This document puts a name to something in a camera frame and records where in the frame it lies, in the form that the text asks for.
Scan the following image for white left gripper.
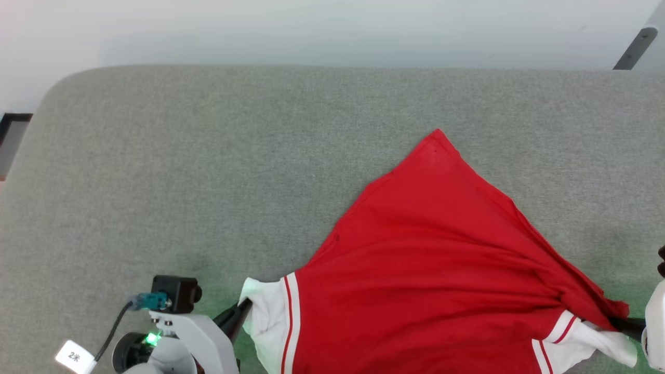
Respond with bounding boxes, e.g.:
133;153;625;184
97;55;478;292
148;298;254;374

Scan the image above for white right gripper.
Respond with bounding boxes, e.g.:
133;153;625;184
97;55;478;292
608;280;665;371

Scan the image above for red and white garment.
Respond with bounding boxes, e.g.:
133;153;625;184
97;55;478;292
239;128;639;374

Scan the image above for dark grey metal bar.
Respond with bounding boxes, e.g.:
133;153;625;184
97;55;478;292
613;27;659;71

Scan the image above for black baseboard strip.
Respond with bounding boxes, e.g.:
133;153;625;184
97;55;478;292
0;113;33;149

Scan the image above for white cable label tag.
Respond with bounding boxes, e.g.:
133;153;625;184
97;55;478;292
55;340;98;374

